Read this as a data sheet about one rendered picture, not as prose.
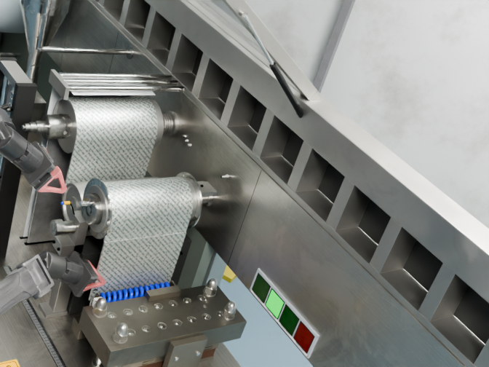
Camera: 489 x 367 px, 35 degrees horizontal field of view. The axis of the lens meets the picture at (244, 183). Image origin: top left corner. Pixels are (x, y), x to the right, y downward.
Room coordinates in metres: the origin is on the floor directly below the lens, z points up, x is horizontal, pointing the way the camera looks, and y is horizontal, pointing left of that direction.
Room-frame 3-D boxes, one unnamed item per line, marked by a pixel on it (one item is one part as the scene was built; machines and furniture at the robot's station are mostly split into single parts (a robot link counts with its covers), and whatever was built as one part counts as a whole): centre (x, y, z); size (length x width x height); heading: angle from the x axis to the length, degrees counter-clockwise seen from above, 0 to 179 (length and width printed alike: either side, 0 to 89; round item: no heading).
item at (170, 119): (1.98, 0.28, 1.33); 0.07 x 0.07 x 0.07; 44
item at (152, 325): (1.58, 0.07, 1.00); 0.40 x 0.16 x 0.06; 134
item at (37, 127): (1.72, 0.55, 1.33); 0.06 x 0.03 x 0.03; 134
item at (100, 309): (1.50, 0.23, 1.05); 0.04 x 0.04 x 0.04
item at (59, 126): (1.76, 0.50, 1.33); 0.06 x 0.06 x 0.06; 44
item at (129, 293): (1.62, 0.17, 1.03); 0.21 x 0.04 x 0.03; 134
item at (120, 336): (1.43, 0.16, 1.05); 0.04 x 0.04 x 0.04
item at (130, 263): (1.63, 0.19, 1.10); 0.23 x 0.01 x 0.18; 134
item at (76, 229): (1.59, 0.37, 1.05); 0.06 x 0.05 x 0.31; 134
